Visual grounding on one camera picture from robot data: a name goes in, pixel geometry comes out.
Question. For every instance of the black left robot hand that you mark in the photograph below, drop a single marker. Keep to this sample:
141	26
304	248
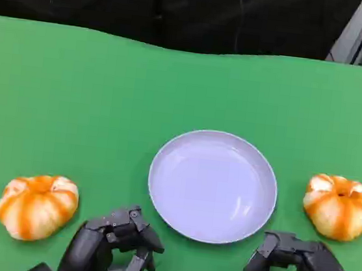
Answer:
89	249

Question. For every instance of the lilac plate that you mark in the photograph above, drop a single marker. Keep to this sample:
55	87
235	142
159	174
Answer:
212	186

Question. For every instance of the green table cloth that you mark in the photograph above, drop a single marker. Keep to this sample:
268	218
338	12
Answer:
106	101

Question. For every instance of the black backdrop curtain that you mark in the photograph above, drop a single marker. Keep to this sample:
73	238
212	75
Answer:
118	0

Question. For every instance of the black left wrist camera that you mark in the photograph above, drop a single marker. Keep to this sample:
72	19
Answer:
39	270

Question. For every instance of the grey metal frame post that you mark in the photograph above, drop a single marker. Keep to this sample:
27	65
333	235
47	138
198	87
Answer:
359	31

